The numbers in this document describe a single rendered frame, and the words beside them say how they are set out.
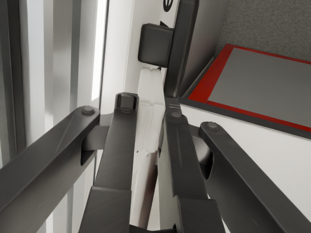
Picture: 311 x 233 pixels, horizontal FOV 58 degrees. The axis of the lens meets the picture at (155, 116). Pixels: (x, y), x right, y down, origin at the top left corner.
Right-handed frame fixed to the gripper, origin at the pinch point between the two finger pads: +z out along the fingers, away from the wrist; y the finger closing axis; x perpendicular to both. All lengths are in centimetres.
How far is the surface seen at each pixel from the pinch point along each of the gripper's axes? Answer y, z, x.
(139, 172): 1.3, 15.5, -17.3
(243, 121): 13.2, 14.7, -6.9
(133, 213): 1.4, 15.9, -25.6
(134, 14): -1.6, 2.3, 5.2
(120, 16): -2.6, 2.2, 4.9
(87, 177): -3.8, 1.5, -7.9
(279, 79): 31, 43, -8
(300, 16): 51, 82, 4
